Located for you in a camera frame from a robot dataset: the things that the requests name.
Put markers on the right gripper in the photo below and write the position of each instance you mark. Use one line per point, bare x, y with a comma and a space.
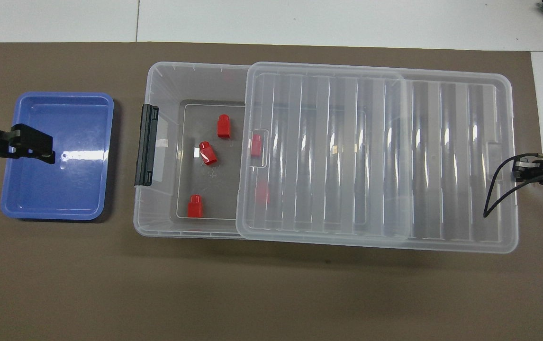
529, 175

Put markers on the clear plastic box lid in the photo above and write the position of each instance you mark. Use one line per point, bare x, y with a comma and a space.
432, 166

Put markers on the clear plastic storage box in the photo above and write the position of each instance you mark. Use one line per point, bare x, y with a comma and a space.
181, 85

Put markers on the red block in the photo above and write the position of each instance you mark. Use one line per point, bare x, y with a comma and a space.
256, 145
224, 127
208, 154
195, 207

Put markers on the blue plastic tray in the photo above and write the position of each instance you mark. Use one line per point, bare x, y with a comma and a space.
72, 189

